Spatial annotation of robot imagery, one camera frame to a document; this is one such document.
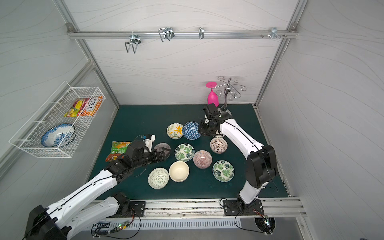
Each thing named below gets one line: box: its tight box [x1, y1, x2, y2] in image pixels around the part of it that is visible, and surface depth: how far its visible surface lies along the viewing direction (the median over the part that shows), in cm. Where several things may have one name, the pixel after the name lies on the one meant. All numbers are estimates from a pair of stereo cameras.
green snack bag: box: [105, 141, 132, 163], surface depth 92 cm
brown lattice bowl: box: [210, 137, 228, 154], surface depth 97 cm
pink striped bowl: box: [193, 150, 213, 169], surface depth 90 cm
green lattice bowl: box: [147, 167, 170, 190], surface depth 84 cm
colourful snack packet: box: [64, 96, 104, 117], surface depth 74 cm
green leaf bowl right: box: [212, 160, 235, 183], surface depth 86 cm
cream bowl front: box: [168, 161, 190, 183], surface depth 86 cm
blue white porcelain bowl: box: [41, 123, 76, 147], surface depth 63 cm
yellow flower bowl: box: [166, 123, 184, 140], surface depth 103 cm
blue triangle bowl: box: [182, 121, 202, 141], surface depth 90 cm
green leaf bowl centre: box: [174, 143, 195, 162], surface depth 94 cm
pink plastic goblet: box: [205, 81, 219, 107], surface depth 103 cm
